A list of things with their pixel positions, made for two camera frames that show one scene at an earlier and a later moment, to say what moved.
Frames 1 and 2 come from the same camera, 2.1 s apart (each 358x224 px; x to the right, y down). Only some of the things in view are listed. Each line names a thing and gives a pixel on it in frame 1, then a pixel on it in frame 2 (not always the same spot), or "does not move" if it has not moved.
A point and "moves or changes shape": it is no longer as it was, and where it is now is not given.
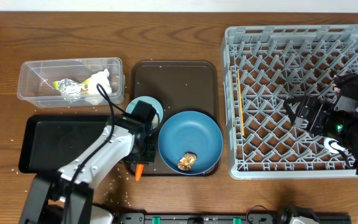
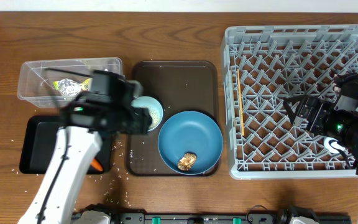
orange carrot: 139,171 moves or changes shape
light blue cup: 332,146 does not move
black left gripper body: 146,155 to 136,121
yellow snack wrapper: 84,86 does not move
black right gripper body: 322,122 does not move
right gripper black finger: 290,112 does not move
